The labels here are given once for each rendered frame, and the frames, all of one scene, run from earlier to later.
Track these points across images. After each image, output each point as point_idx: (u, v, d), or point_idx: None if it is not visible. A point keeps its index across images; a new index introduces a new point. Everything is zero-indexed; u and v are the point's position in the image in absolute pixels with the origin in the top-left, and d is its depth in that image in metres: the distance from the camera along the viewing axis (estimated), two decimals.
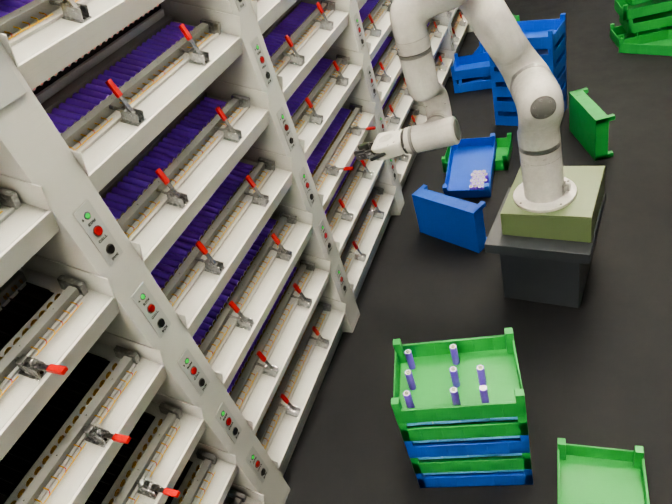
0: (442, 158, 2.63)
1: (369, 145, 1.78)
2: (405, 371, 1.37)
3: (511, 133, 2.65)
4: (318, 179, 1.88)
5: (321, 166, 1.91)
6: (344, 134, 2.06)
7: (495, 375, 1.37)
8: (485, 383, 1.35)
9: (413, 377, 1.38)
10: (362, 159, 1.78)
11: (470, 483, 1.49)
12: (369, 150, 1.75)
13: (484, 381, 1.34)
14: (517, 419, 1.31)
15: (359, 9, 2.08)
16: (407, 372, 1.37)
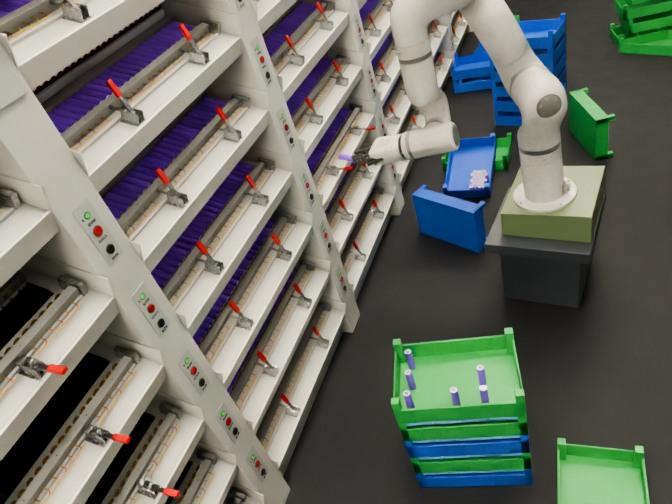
0: (442, 158, 2.63)
1: (366, 151, 1.75)
2: (405, 371, 1.37)
3: (511, 133, 2.65)
4: (318, 179, 1.88)
5: (321, 166, 1.91)
6: (344, 134, 2.06)
7: (495, 375, 1.37)
8: (485, 383, 1.35)
9: (413, 377, 1.38)
10: (360, 163, 1.75)
11: (470, 483, 1.49)
12: (366, 154, 1.72)
13: (484, 381, 1.34)
14: (517, 419, 1.31)
15: (359, 9, 2.08)
16: (407, 372, 1.37)
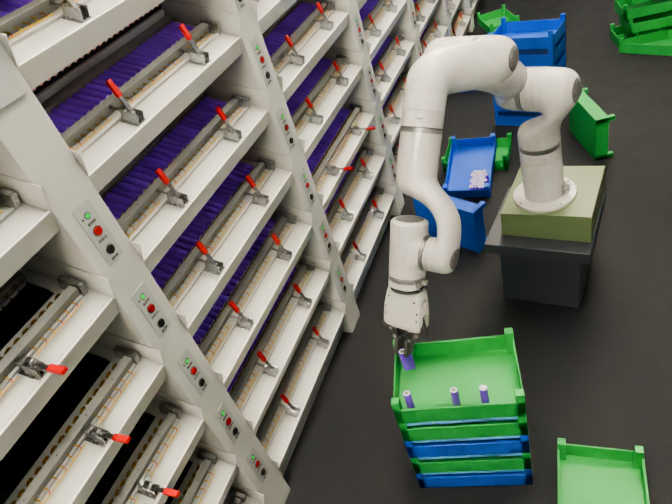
0: (442, 158, 2.63)
1: None
2: (399, 350, 1.33)
3: (511, 133, 2.65)
4: (318, 179, 1.88)
5: (321, 166, 1.91)
6: (344, 134, 2.06)
7: (495, 375, 1.37)
8: None
9: (407, 357, 1.34)
10: (394, 346, 1.32)
11: (470, 483, 1.49)
12: (401, 330, 1.33)
13: None
14: (517, 419, 1.31)
15: (359, 9, 2.08)
16: (401, 351, 1.32)
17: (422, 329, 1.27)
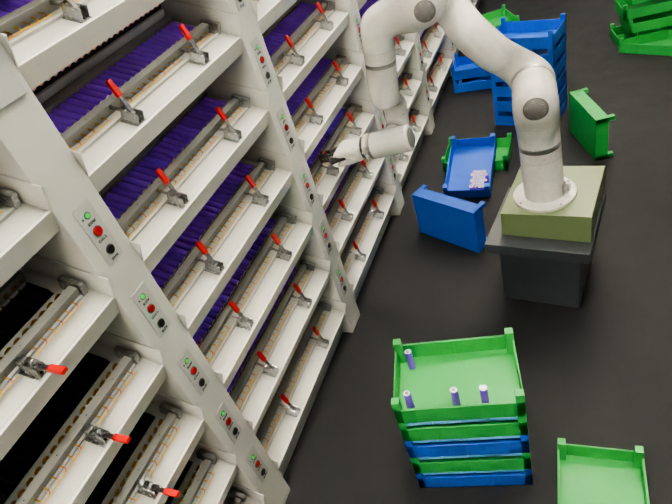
0: (442, 158, 2.63)
1: None
2: None
3: (511, 133, 2.65)
4: (313, 177, 1.88)
5: (316, 165, 1.91)
6: (339, 133, 2.06)
7: (495, 375, 1.37)
8: None
9: None
10: (324, 150, 1.89)
11: (470, 483, 1.49)
12: None
13: None
14: (517, 419, 1.31)
15: (359, 9, 2.08)
16: None
17: (335, 159, 1.82)
